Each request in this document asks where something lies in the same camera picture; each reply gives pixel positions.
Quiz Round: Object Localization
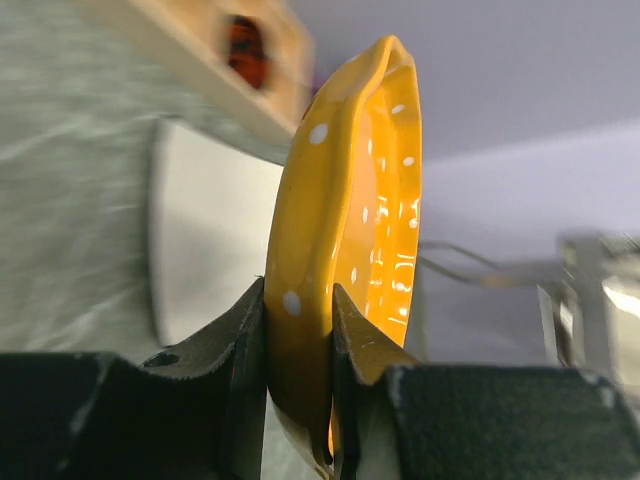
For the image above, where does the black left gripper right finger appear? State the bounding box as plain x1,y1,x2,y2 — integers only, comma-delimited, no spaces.
332,286,639,479

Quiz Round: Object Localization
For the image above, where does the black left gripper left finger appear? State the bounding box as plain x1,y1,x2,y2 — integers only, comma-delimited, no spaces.
1,279,266,479

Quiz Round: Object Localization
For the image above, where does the white square plate black rim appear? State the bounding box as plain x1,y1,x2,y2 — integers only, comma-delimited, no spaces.
148,119,291,480

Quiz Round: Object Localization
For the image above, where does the yellow polka dot plate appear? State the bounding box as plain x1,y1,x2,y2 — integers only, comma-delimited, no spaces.
264,35,422,470

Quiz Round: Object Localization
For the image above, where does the steel dish rack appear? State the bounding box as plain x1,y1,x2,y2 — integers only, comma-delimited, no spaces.
416,231,639,396

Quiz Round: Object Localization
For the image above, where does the wooden compartment tray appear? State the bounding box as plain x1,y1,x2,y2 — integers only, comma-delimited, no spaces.
87,1,314,144

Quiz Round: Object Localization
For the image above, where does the orange black rolled fabric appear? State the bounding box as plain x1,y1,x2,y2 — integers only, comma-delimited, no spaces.
226,15,273,90

